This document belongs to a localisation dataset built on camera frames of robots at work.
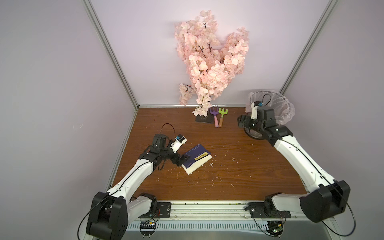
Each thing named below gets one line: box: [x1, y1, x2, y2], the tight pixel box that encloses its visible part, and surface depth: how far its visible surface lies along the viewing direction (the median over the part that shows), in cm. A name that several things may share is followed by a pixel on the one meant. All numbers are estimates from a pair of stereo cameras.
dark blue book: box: [181, 143, 213, 176], surface depth 89 cm
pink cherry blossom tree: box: [175, 9, 249, 117], surface depth 74 cm
